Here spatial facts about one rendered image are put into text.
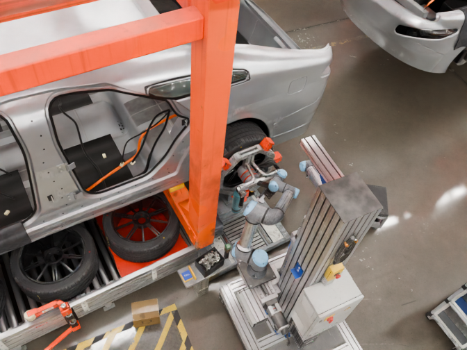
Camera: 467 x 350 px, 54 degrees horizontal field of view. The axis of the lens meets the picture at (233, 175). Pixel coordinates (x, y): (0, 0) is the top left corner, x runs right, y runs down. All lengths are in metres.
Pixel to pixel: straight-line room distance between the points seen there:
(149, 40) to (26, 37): 1.32
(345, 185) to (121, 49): 1.31
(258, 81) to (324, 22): 3.84
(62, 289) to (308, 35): 4.78
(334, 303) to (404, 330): 1.60
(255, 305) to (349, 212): 1.33
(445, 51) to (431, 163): 1.27
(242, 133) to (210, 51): 1.59
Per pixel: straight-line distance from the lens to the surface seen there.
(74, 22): 3.33
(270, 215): 2.96
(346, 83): 6.24
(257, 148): 3.70
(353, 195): 2.45
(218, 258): 3.76
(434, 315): 4.56
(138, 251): 3.88
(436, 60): 5.48
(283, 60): 3.58
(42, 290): 3.87
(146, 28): 2.04
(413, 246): 4.97
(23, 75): 1.97
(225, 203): 4.41
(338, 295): 3.06
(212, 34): 2.15
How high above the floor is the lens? 3.94
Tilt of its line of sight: 53 degrees down
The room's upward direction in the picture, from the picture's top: 8 degrees clockwise
